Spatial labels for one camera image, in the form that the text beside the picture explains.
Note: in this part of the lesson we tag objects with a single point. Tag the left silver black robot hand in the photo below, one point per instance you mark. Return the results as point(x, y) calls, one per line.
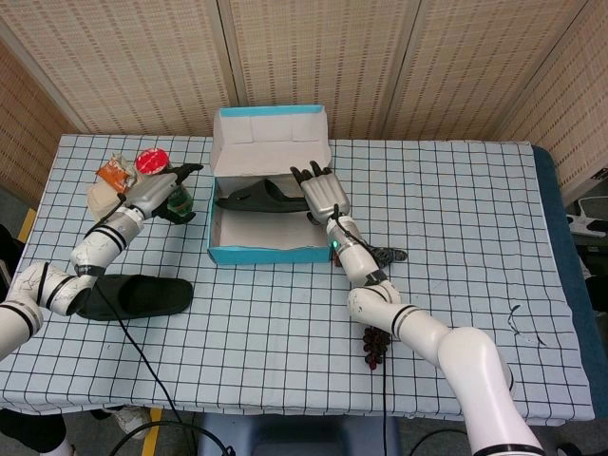
point(152, 197)

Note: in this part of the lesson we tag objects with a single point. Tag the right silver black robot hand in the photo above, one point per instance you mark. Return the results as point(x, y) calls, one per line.
point(325, 195)

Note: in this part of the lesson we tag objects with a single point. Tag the black rubber slipper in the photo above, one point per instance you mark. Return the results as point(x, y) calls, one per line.
point(152, 297)
point(266, 202)

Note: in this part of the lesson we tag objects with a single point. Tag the teal cardboard shoe box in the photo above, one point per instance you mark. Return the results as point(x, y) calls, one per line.
point(266, 233)

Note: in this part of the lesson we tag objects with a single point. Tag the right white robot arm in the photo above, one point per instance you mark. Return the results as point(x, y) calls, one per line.
point(475, 361)

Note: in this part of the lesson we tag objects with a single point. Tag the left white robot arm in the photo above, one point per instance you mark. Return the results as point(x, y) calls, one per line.
point(95, 242)

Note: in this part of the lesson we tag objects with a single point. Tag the green chips can red lid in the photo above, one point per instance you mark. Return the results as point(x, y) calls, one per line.
point(152, 161)

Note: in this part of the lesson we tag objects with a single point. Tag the orange snack packet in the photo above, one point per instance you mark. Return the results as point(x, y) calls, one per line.
point(116, 173)

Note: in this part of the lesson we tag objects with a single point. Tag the grey striped knit glove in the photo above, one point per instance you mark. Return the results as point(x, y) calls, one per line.
point(394, 255)

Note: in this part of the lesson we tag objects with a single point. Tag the bamboo folding screen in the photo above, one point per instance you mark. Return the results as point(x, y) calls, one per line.
point(309, 57)

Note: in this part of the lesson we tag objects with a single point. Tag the black bulky object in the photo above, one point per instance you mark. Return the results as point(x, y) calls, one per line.
point(7, 247)

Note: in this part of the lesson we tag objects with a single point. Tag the blue checkered tablecloth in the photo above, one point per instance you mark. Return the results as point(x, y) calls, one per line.
point(266, 342)

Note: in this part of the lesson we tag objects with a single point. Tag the dark red grape bunch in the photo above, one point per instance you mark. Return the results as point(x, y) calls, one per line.
point(375, 349)

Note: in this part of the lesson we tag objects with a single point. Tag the white sneaker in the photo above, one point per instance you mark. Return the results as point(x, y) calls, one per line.
point(130, 420)
point(64, 448)

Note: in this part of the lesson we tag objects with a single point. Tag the blue padded chair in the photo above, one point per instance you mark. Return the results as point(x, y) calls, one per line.
point(294, 437)

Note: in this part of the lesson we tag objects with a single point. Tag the black trouser leg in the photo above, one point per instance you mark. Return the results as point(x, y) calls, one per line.
point(33, 432)

